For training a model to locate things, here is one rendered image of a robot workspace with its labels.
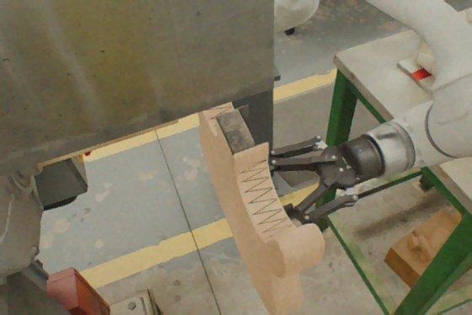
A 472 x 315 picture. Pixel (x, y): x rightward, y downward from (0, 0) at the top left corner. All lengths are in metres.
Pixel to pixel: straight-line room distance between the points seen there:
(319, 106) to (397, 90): 1.29
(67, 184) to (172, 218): 1.08
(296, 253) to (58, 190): 0.61
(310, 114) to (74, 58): 2.05
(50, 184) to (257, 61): 0.64
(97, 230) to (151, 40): 1.75
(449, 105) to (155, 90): 0.44
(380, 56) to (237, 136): 0.75
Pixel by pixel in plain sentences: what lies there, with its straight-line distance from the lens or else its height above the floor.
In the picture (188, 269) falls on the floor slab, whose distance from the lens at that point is 1.79.
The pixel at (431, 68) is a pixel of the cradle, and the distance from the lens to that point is 1.09.
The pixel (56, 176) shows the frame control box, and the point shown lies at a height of 1.00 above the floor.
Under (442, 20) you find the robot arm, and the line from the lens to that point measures 0.66.
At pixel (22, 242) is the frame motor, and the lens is 0.53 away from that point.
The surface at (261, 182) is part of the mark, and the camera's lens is 0.51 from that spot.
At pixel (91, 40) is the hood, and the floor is 1.47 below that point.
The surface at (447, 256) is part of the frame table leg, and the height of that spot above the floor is 0.73.
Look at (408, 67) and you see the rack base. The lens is 1.12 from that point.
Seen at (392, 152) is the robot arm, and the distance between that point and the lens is 0.70.
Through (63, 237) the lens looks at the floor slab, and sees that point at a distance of 2.05.
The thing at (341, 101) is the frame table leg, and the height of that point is 0.80.
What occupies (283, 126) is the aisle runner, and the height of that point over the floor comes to 0.00.
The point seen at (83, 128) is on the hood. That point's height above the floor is 1.41.
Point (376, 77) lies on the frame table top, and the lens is 1.09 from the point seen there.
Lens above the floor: 1.61
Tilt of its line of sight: 50 degrees down
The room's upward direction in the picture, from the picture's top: 7 degrees counter-clockwise
